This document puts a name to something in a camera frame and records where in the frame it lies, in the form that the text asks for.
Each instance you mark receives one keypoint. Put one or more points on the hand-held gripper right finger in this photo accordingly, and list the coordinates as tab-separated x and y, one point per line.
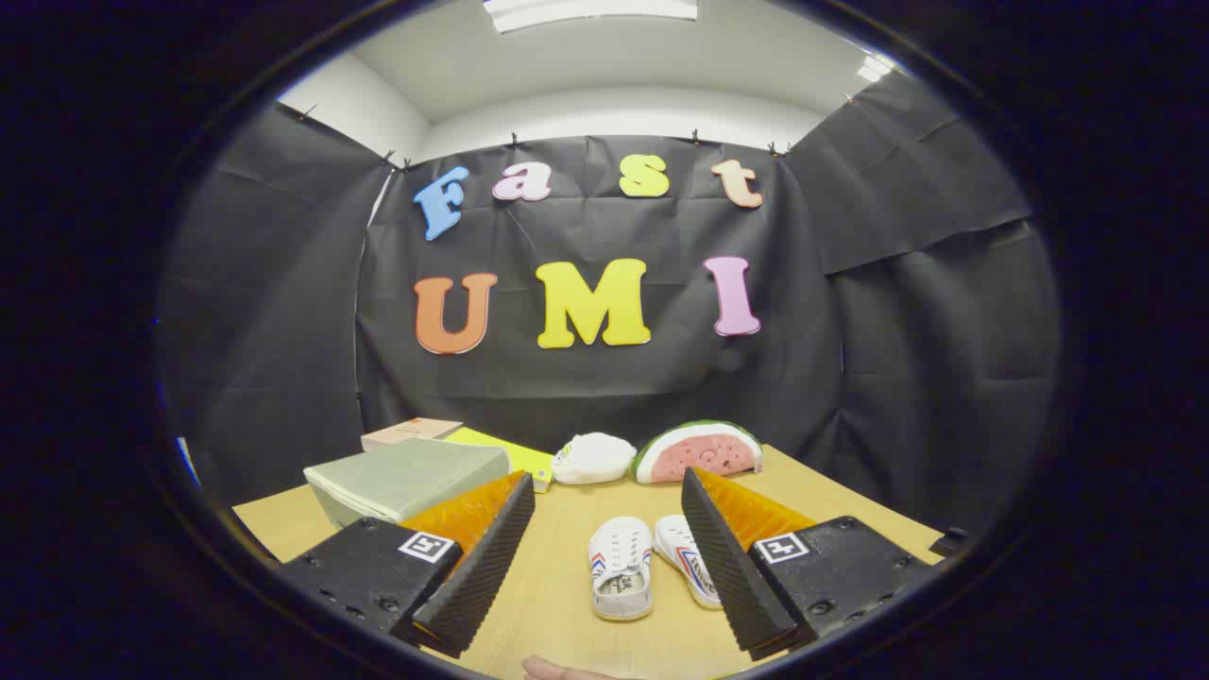
732	567

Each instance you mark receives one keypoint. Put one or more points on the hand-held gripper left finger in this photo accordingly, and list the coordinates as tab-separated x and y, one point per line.
477	571

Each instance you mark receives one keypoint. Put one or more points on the white canvas shoe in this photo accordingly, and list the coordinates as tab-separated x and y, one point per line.
619	567
675	548

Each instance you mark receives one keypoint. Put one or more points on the grey-green fabric storage box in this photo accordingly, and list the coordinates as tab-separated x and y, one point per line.
406	477

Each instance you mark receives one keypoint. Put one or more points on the watermelon slice plush toy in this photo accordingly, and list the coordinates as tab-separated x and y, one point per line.
699	455

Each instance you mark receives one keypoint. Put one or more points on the yellow book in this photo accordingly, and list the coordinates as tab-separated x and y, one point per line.
515	455

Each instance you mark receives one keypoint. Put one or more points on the beige book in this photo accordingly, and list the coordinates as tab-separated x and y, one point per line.
411	432

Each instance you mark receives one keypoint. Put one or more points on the white plush toy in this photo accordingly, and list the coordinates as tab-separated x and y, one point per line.
593	458

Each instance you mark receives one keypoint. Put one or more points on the black table clamp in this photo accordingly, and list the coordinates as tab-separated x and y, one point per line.
949	543

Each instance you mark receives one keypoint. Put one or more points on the small ceiling light panel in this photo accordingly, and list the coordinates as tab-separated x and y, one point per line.
874	68

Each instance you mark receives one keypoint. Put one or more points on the long ceiling light panel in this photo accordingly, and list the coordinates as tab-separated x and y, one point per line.
590	11

